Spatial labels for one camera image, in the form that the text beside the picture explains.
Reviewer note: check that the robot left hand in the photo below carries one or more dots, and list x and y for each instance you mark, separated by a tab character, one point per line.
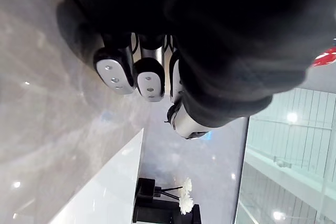
210	37

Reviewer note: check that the red object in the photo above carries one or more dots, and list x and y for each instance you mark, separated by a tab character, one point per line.
326	57

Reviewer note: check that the white flower on black stick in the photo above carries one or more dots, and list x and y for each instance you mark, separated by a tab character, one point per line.
186	205
188	184

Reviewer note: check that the small black diffuser bottle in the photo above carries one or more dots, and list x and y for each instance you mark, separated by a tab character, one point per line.
145	190

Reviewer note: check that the black rectangular box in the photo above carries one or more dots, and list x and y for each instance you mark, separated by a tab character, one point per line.
157	212

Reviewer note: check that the large wall mirror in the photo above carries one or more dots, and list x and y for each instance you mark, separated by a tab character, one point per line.
286	161

